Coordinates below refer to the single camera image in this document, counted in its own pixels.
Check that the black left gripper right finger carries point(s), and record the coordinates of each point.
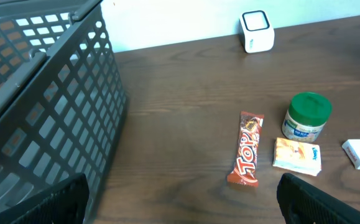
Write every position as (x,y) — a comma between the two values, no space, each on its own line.
(301,202)

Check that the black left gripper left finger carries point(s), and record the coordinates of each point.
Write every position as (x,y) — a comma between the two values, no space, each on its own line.
(64,202)

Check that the orange snack box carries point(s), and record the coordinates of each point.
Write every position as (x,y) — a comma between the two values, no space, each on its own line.
(297,156)

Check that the green lid jar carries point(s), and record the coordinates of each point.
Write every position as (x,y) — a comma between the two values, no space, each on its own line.
(306,116)

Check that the orange chocolate bar wrapper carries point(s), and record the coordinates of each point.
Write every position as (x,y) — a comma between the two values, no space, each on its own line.
(245,164)

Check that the white barcode scanner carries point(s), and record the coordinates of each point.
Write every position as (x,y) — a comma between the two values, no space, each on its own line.
(256,32)

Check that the grey plastic basket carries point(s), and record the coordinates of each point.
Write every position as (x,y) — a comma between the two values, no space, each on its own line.
(62,103)

